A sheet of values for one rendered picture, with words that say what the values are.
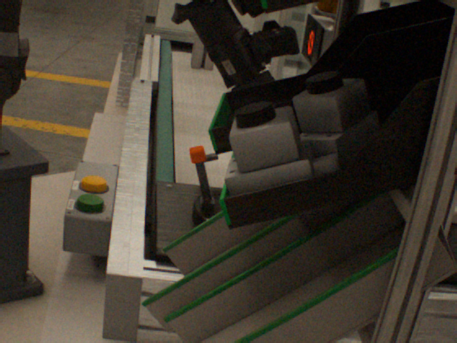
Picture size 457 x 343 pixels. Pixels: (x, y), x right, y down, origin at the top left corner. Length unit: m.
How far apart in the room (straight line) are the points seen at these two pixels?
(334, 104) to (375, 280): 0.14
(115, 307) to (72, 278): 0.17
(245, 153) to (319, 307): 0.13
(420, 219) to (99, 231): 0.64
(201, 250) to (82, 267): 0.31
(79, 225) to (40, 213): 0.23
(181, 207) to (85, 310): 0.22
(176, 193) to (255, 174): 0.60
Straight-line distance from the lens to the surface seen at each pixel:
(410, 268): 0.55
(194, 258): 0.89
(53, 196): 1.37
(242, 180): 0.57
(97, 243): 1.09
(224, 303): 0.74
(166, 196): 1.15
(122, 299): 0.96
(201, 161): 1.05
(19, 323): 1.01
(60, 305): 1.06
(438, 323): 1.06
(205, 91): 1.90
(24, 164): 0.97
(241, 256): 0.74
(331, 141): 0.59
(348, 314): 0.60
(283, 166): 0.56
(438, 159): 0.52
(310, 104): 0.60
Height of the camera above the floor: 1.43
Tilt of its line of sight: 21 degrees down
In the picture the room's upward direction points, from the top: 9 degrees clockwise
